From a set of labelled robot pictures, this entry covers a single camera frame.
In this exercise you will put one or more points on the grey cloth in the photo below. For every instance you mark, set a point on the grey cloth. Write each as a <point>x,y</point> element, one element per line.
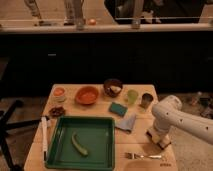
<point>127,124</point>

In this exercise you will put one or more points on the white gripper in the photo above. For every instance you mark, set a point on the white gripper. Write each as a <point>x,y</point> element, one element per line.
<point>160,140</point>

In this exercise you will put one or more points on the teal eraser sponge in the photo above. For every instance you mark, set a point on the teal eraser sponge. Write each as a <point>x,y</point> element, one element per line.
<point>118,109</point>

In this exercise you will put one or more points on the orange bowl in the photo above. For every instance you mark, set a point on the orange bowl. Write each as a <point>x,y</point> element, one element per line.
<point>87,95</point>

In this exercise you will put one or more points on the green plastic tray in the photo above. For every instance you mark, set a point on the green plastic tray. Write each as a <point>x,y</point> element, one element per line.
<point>96,134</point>

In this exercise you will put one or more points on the dark grey cup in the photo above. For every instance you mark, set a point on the dark grey cup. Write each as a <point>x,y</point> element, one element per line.
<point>146,100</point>

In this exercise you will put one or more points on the green plastic cup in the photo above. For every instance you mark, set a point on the green plastic cup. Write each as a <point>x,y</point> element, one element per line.
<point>132,96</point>

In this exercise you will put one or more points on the small dark brown dish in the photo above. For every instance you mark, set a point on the small dark brown dish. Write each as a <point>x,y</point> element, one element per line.
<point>57,111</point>

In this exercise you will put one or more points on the black chair base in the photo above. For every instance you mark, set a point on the black chair base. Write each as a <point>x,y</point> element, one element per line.
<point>5,126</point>

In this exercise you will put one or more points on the green cucumber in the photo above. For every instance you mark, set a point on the green cucumber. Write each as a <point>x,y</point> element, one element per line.
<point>80,148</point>

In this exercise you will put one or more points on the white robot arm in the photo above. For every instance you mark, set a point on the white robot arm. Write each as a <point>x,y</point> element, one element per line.
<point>167,113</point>

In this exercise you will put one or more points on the dark brown bowl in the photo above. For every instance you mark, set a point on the dark brown bowl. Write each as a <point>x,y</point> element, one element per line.
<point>113,87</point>

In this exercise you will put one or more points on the small cup with orange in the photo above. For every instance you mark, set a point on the small cup with orange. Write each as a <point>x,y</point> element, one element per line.
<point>59,94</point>

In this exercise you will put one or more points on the white handled knife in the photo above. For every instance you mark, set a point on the white handled knife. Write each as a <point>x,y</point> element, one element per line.
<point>44,135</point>

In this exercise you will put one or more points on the silver fork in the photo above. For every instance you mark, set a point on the silver fork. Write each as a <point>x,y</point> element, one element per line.
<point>129,155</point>

